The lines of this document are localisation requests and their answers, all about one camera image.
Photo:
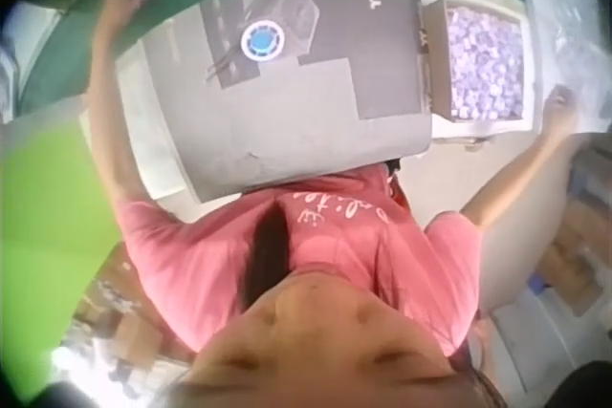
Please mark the round white blue tape roll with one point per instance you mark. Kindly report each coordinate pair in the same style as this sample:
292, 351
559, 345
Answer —
262, 41

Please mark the grey printed carton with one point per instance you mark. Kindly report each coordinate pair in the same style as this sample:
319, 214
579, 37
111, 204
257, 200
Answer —
296, 107

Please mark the clear plastic bags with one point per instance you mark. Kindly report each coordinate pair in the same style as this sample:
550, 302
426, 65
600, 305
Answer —
574, 21

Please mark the person's right hand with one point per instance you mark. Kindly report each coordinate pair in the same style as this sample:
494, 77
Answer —
557, 107

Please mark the white tray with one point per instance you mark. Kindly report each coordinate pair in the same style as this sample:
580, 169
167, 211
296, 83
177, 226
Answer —
478, 128

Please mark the black tweezers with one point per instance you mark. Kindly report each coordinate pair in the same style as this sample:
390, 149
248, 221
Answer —
222, 65

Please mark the pile of purple small parts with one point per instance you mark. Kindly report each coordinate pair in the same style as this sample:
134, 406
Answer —
483, 64

